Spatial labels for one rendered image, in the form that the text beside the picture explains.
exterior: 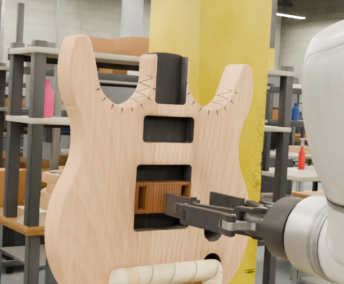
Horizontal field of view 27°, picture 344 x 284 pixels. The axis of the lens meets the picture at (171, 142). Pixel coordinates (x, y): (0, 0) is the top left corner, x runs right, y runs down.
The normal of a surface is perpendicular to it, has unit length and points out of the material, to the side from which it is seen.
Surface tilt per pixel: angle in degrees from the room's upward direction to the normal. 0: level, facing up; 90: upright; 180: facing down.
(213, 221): 90
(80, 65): 90
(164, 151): 90
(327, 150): 113
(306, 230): 75
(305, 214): 51
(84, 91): 90
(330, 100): 103
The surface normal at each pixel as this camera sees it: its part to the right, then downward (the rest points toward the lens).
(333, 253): -0.92, 0.18
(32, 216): 0.57, 0.07
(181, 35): -0.82, -0.01
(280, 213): -0.64, -0.59
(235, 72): -0.75, -0.39
